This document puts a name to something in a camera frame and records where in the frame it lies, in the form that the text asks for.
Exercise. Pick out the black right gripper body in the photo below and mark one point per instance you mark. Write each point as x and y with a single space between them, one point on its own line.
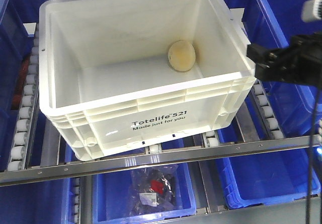
299 63

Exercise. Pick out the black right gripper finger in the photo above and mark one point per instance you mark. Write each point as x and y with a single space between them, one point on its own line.
260 56

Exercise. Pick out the yellow plush ball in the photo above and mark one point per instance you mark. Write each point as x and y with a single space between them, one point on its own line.
182 55

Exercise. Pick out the white plastic Totelife tote box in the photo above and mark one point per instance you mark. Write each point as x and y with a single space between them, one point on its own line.
105 81

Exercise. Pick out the blue storage bin right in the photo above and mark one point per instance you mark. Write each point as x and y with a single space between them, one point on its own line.
271 24

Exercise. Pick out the right white roller track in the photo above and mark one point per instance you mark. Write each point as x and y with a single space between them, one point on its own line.
266 114

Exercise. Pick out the white roller track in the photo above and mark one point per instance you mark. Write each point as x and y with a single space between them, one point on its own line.
26 123
266 114

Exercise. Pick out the centre-right roller track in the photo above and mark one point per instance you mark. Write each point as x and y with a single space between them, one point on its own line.
210 139

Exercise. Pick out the blue bin lower right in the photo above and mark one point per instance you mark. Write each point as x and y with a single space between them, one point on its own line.
268 179

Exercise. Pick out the centre roller track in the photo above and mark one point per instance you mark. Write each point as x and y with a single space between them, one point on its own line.
153 149

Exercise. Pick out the clear bag of parts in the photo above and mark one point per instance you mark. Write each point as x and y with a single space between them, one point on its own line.
153 189

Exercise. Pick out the blue bin lower centre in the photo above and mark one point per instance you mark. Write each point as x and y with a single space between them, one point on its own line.
111 192

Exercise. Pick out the lower left roller track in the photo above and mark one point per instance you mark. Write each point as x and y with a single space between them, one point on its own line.
75 200

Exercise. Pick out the left white roller track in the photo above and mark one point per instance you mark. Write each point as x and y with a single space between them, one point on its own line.
26 123

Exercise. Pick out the metal shelf front rail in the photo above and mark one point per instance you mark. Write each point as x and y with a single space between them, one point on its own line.
171 156

